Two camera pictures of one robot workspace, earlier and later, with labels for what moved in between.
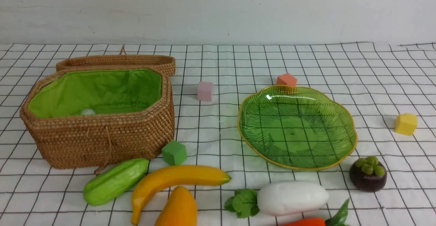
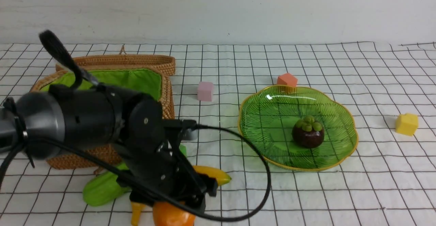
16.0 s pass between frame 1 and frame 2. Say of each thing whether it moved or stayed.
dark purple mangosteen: moved
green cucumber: stayed
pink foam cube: stayed
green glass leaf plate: stayed
